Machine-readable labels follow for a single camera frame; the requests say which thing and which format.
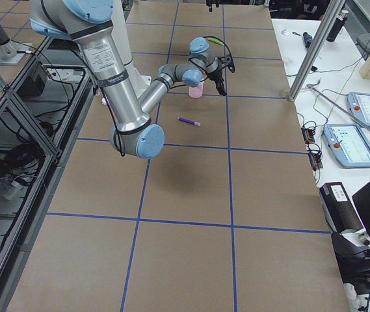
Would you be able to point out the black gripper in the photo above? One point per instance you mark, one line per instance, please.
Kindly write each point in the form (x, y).
(213, 73)

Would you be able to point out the green marker pen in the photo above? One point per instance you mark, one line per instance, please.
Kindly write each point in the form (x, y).
(216, 41)

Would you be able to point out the purple marker pen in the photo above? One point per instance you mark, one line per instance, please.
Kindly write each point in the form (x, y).
(188, 121)

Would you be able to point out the black water bottle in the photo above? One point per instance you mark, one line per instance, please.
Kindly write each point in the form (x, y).
(337, 26)

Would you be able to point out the near blue teach pendant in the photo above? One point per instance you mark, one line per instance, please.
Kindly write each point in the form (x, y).
(350, 147)

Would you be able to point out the black cardboard box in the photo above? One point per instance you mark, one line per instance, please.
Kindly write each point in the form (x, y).
(339, 211)

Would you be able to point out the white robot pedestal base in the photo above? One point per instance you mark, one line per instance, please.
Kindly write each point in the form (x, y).
(120, 43)

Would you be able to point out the aluminium frame post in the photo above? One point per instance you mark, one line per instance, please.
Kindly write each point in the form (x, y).
(324, 28)

